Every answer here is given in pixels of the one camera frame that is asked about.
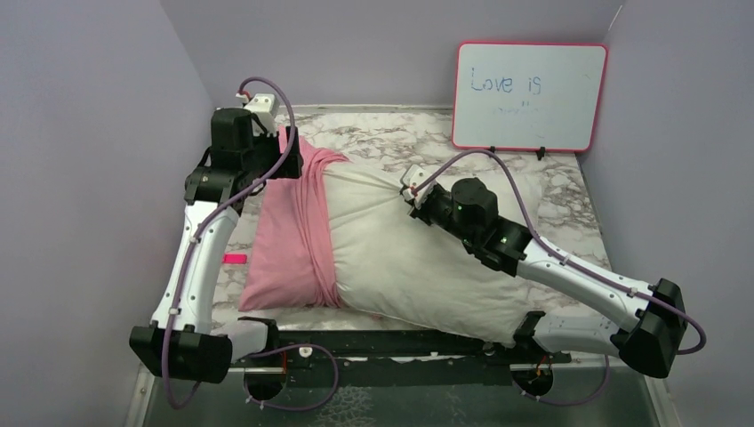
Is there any pink-framed whiteboard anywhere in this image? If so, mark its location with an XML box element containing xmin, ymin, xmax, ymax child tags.
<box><xmin>451</xmin><ymin>41</ymin><xmax>608</xmax><ymax>153</ymax></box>

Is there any white pillow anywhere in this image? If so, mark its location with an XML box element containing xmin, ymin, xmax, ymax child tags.
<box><xmin>323</xmin><ymin>163</ymin><xmax>547</xmax><ymax>346</ymax></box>

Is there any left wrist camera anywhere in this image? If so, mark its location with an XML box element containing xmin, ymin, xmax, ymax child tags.
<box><xmin>236</xmin><ymin>92</ymin><xmax>279</xmax><ymax>135</ymax></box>

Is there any pink marker pen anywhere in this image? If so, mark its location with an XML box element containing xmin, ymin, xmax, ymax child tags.
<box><xmin>222</xmin><ymin>254</ymin><xmax>248</xmax><ymax>265</ymax></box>

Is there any aluminium table frame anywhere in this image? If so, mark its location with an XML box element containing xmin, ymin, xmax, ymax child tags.
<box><xmin>124</xmin><ymin>106</ymin><xmax>664</xmax><ymax>427</ymax></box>

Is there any pink pillowcase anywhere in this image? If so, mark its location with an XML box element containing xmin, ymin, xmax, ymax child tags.
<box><xmin>238</xmin><ymin>137</ymin><xmax>349</xmax><ymax>311</ymax></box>

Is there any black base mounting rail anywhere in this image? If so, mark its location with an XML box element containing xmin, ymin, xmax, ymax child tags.
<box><xmin>231</xmin><ymin>330</ymin><xmax>571</xmax><ymax>388</ymax></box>

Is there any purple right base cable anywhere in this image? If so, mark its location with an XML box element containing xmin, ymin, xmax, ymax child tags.
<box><xmin>510</xmin><ymin>353</ymin><xmax>612</xmax><ymax>407</ymax></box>

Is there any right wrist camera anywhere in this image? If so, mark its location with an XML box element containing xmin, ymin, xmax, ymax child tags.
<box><xmin>400</xmin><ymin>165</ymin><xmax>436</xmax><ymax>209</ymax></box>

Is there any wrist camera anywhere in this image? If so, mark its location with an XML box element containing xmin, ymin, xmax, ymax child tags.
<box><xmin>400</xmin><ymin>165</ymin><xmax>436</xmax><ymax>209</ymax></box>
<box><xmin>236</xmin><ymin>92</ymin><xmax>279</xmax><ymax>135</ymax></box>

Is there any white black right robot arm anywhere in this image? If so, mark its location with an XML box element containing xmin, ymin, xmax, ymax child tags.
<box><xmin>401</xmin><ymin>178</ymin><xmax>689</xmax><ymax>378</ymax></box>

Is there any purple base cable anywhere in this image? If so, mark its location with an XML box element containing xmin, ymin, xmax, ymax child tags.
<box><xmin>510</xmin><ymin>353</ymin><xmax>612</xmax><ymax>407</ymax></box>
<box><xmin>226</xmin><ymin>343</ymin><xmax>341</xmax><ymax>414</ymax></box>

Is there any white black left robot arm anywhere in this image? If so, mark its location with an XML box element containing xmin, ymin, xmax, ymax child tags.
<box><xmin>129</xmin><ymin>105</ymin><xmax>302</xmax><ymax>383</ymax></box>

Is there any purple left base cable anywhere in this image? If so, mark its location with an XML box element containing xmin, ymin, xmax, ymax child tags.
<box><xmin>226</xmin><ymin>343</ymin><xmax>341</xmax><ymax>414</ymax></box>

